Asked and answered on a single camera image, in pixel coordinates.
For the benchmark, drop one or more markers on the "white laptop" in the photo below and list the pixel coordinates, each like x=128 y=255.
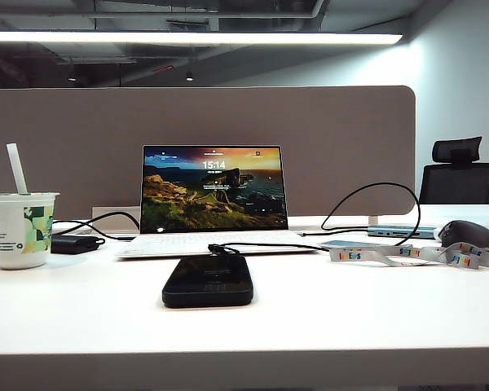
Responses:
x=212 y=195

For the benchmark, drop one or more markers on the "black power adapter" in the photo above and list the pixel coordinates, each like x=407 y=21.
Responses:
x=74 y=245

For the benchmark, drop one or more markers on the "black smartphone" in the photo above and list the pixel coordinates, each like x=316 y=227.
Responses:
x=208 y=285

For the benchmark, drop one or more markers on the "green print paper cup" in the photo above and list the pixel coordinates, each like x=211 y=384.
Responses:
x=12 y=244

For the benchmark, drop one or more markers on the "brown desk divider panel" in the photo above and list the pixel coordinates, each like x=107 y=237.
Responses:
x=65 y=142

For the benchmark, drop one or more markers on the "grey USB hub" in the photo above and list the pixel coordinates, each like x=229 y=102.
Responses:
x=391 y=231

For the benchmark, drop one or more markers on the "ceiling spot lamp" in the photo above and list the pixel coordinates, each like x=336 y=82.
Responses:
x=189 y=76

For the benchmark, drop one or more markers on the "red ceiling sign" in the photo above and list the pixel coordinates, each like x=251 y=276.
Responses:
x=163 y=69

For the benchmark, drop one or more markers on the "light blue phone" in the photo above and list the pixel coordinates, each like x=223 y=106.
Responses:
x=342 y=243

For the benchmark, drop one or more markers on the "black vertical mouse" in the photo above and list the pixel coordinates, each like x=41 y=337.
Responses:
x=472 y=233

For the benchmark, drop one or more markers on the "white straw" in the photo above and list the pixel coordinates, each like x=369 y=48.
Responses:
x=17 y=172

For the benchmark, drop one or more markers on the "black mesh office chair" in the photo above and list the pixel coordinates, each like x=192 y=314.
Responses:
x=454 y=184

